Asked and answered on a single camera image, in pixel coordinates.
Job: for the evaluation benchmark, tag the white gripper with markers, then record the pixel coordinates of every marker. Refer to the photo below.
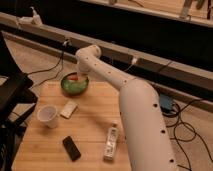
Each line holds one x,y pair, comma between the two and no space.
82,76

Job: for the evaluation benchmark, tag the red orange pepper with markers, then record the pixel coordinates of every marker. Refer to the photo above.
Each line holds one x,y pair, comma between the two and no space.
75,78

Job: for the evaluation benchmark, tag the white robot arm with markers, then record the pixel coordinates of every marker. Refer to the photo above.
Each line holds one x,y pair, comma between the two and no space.
148,143

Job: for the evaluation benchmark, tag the green ceramic bowl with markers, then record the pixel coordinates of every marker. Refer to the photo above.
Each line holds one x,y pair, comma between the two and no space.
71,87

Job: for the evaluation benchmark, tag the white rectangular block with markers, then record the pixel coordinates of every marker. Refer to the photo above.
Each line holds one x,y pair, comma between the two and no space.
68,109

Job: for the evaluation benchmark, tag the white paper cup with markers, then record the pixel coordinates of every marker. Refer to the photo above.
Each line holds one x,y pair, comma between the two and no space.
48,116

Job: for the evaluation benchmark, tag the black office chair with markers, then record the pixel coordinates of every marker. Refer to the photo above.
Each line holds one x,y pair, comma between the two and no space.
15,90

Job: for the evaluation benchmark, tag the black smartphone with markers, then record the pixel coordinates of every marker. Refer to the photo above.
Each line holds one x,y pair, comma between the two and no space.
71,148

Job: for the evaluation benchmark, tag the clear plastic bottle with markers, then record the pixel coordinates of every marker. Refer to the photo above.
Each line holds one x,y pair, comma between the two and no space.
111,143

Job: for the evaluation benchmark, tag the blue box on floor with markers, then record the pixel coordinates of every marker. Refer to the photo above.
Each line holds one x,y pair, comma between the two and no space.
166,102

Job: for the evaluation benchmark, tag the white wall plug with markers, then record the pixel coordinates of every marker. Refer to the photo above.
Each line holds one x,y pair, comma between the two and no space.
134,61

